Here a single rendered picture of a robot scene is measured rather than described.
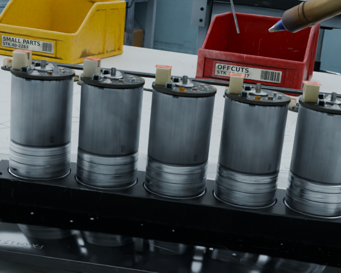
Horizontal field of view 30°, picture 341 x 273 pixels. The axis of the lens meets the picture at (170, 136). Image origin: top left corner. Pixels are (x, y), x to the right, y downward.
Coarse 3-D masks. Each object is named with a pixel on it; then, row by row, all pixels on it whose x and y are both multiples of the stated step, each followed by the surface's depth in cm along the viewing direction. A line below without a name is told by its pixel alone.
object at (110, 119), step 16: (96, 96) 23; (112, 96) 23; (128, 96) 24; (80, 112) 24; (96, 112) 24; (112, 112) 24; (128, 112) 24; (80, 128) 24; (96, 128) 24; (112, 128) 24; (128, 128) 24; (80, 144) 24; (96, 144) 24; (112, 144) 24; (128, 144) 24; (80, 160) 25; (96, 160) 24; (112, 160) 24; (128, 160) 24; (80, 176) 25; (96, 176) 24; (112, 176) 24; (128, 176) 25
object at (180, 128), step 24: (168, 96) 23; (192, 96) 23; (168, 120) 23; (192, 120) 23; (168, 144) 24; (192, 144) 24; (168, 168) 24; (192, 168) 24; (168, 192) 24; (192, 192) 24
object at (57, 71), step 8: (32, 64) 26; (40, 64) 25; (16, 72) 24; (24, 72) 24; (32, 72) 24; (40, 72) 24; (48, 72) 24; (56, 72) 24; (64, 72) 25; (72, 72) 25
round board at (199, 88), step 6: (174, 78) 25; (180, 78) 25; (168, 84) 23; (198, 84) 25; (204, 84) 25; (162, 90) 23; (168, 90) 23; (174, 90) 23; (192, 90) 23; (198, 90) 23; (204, 90) 24; (210, 90) 24; (216, 90) 24
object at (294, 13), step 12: (312, 0) 20; (324, 0) 20; (336, 0) 19; (288, 12) 21; (300, 12) 20; (312, 12) 20; (324, 12) 20; (336, 12) 20; (288, 24) 21; (300, 24) 21; (312, 24) 21
